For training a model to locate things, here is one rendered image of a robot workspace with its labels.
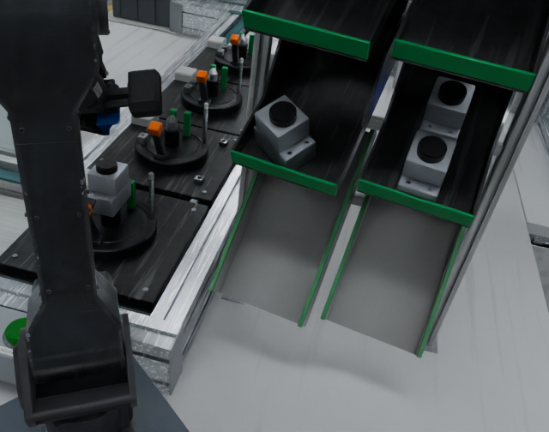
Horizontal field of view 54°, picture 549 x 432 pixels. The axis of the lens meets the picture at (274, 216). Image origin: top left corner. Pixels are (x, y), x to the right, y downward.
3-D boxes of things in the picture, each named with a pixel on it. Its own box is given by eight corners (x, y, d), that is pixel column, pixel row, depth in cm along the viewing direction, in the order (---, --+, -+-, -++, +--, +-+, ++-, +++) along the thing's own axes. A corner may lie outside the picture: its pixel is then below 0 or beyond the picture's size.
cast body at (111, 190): (113, 218, 79) (111, 178, 75) (85, 211, 80) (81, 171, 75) (137, 187, 86) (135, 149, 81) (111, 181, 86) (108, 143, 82)
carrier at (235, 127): (247, 145, 115) (252, 90, 108) (141, 121, 118) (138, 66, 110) (273, 99, 134) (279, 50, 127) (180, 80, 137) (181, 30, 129)
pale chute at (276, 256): (305, 327, 72) (301, 327, 68) (217, 291, 75) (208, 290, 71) (377, 135, 75) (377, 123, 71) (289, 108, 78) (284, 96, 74)
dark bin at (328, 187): (335, 198, 61) (338, 160, 55) (232, 163, 65) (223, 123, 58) (408, 34, 74) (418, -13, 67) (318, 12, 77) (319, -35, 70)
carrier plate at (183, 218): (153, 313, 76) (153, 302, 74) (-4, 272, 78) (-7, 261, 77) (208, 214, 95) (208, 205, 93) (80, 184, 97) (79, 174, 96)
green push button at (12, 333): (29, 355, 68) (27, 345, 66) (0, 346, 68) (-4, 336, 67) (47, 331, 71) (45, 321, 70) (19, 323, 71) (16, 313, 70)
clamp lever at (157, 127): (165, 158, 99) (158, 130, 92) (153, 155, 99) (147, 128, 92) (171, 142, 101) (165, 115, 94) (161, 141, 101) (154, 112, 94)
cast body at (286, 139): (316, 157, 64) (316, 118, 58) (286, 177, 63) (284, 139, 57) (274, 114, 67) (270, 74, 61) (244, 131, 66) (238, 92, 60)
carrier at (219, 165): (211, 210, 96) (214, 148, 88) (84, 180, 98) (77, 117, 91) (246, 146, 115) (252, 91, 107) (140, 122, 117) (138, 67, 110)
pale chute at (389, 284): (418, 356, 70) (420, 358, 66) (323, 318, 74) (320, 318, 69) (486, 158, 73) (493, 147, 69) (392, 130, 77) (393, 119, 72)
